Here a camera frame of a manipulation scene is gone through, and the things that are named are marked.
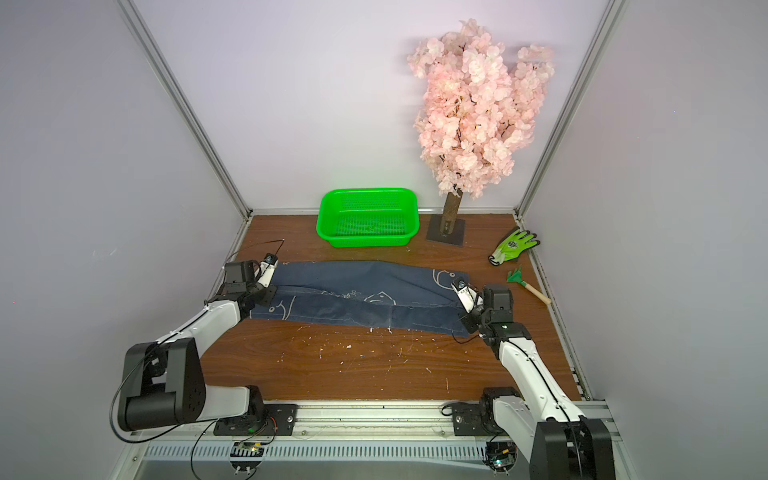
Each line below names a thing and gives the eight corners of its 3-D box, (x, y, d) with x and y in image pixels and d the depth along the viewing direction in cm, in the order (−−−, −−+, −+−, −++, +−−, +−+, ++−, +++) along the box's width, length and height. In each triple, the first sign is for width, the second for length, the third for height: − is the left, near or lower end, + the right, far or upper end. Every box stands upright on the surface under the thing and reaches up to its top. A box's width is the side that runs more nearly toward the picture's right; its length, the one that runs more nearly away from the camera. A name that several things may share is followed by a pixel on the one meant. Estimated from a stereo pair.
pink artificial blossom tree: (400, 244, 113) (402, 53, 62) (429, 202, 128) (450, 20, 78) (471, 274, 104) (542, 79, 53) (493, 225, 119) (565, 36, 68)
